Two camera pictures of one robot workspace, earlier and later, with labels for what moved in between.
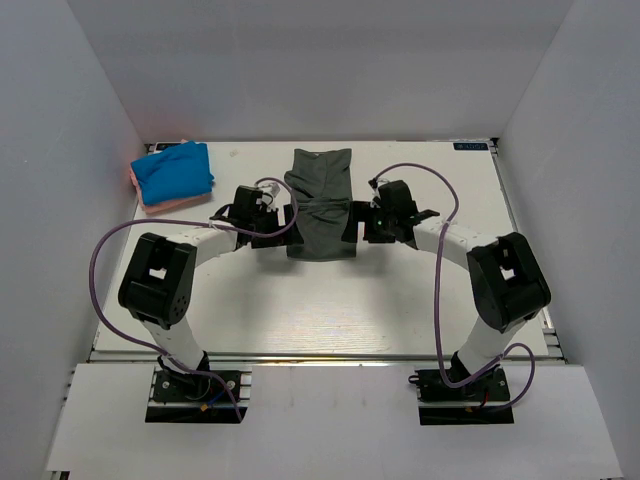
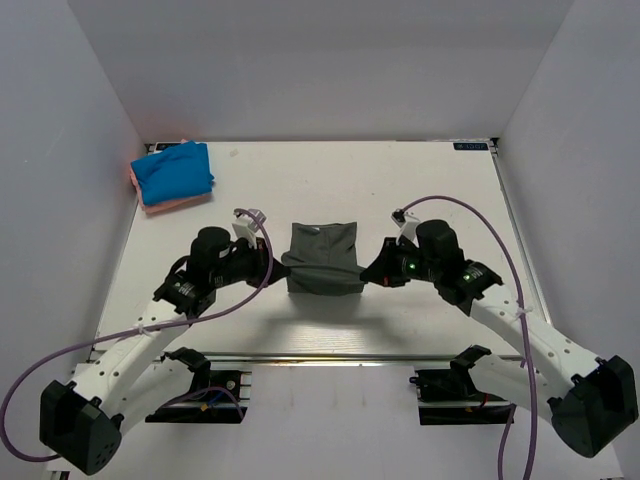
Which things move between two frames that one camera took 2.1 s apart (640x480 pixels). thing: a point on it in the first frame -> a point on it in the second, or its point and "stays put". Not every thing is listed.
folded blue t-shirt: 180,171 stays put
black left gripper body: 267,220 -> 246,264
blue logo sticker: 470,146 stays put
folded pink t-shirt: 167,205 stays put
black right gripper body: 379,223 -> 404,263
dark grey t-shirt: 322,184 -> 323,260
